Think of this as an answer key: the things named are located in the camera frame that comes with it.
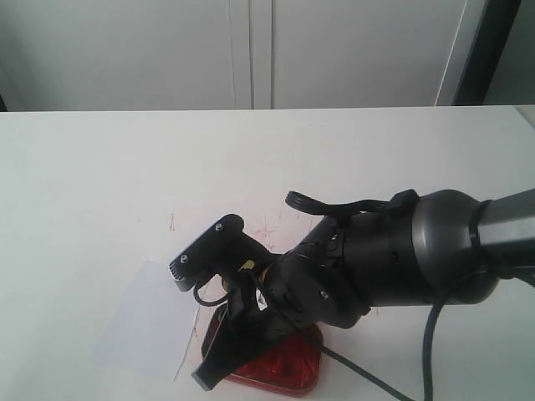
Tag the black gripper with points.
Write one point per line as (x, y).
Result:
(254, 324)

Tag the red ink pad tin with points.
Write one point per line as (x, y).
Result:
(290, 369)

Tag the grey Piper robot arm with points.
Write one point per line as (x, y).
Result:
(445, 248)

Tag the white paper sheet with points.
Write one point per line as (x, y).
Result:
(152, 326)

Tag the white cabinet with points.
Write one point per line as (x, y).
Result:
(140, 55)

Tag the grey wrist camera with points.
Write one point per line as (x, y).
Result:
(224, 250)

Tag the dark vertical post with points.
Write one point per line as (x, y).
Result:
(492, 33)

